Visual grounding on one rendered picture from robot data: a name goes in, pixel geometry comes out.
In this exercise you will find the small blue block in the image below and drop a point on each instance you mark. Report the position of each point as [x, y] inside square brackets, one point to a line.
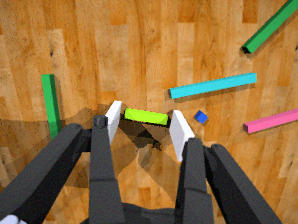
[200, 116]

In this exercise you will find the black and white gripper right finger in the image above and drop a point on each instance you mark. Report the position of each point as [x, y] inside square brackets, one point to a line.
[238, 199]

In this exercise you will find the pink rod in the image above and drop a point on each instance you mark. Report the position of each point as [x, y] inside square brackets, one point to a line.
[270, 121]

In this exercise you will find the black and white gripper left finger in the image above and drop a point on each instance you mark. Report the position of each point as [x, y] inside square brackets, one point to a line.
[28, 198]

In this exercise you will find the turquoise rod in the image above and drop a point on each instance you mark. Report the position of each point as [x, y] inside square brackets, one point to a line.
[212, 85]

